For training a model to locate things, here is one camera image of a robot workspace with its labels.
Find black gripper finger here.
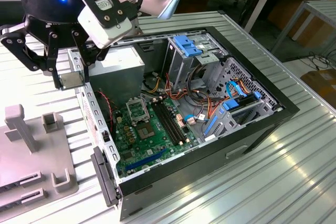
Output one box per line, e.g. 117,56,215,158
0,24,64,90
70,28,110,83

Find silver CPU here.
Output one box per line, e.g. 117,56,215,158
59,71,85,90

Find CPU socket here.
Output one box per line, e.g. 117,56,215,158
134,120,160,141

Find grey power supply unit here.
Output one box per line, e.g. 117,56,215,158
88,45,146,111

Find black case fan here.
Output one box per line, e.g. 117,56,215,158
96,89,116,133

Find grey optical drive cage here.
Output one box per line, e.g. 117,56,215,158
162,33,229,90

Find blue drive latch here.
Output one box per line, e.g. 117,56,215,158
183,46,205,57
173,35,195,49

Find black RAM slot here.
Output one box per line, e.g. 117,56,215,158
157,100,188,143
151,102,182,146

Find green motherboard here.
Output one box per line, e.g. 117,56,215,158
112,95,201,179

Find grey parts rack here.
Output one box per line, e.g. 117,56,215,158
0,104,79,210

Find blue expansion slot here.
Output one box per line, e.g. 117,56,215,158
125,147,167,172

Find black card retainer latch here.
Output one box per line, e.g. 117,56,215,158
90,145,123,208

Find grey perforated disk bay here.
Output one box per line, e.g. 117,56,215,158
207,56,286,120

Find hard disk in blue carrier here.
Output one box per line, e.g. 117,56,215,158
222,91,261,112

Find black PC case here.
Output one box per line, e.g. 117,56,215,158
65,26,301,222

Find stacked cardboard boxes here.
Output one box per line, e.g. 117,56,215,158
267,0,336,49

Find brown cardboard box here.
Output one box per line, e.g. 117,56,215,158
300,68,336,109

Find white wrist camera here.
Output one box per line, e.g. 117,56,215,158
77,5,133,49

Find red black fan wire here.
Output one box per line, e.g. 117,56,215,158
96,90,115,133

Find coloured wire bundle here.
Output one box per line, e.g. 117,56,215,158
141,70,228,120

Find blue wire white plug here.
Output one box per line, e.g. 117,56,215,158
183,113,197,126

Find blue flat wire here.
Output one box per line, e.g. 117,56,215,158
225,80,249,99

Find grey disk bay blue rail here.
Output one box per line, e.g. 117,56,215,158
201,102,275,142

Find orange wires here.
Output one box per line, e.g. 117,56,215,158
234,77,253,95

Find grey metal shelf frame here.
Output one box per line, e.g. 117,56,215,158
271,0,336,57

